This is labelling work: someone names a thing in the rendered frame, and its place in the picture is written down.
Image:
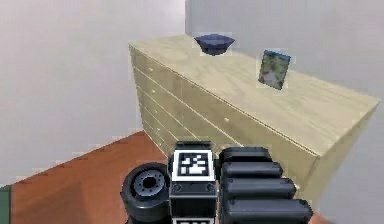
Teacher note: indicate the pale wooden chest of drawers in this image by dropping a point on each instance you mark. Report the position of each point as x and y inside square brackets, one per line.
[246, 106]

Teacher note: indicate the dark blue bowl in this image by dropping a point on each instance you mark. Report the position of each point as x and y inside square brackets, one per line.
[214, 44]

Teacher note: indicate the blue framed picture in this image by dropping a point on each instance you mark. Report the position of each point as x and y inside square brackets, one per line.
[274, 69]

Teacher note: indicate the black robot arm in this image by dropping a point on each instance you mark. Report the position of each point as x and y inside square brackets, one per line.
[253, 193]

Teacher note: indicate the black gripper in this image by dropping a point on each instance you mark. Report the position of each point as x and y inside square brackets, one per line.
[146, 190]

